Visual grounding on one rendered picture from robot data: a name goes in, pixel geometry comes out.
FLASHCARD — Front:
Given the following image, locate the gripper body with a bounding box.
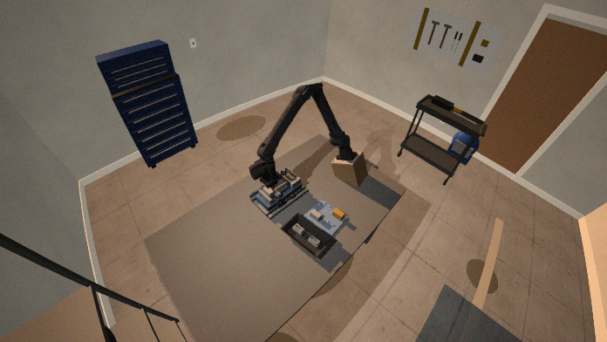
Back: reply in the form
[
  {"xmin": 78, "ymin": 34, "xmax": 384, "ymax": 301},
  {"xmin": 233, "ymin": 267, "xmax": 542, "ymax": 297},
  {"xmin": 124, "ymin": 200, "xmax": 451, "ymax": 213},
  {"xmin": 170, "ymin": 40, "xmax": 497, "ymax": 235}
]
[{"xmin": 260, "ymin": 171, "xmax": 282, "ymax": 188}]

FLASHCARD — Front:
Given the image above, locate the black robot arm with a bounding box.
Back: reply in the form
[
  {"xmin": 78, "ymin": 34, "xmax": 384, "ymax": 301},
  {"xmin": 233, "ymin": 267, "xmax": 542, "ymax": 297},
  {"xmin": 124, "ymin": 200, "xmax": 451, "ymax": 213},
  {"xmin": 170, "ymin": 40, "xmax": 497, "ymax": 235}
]
[{"xmin": 249, "ymin": 83, "xmax": 358, "ymax": 181}]

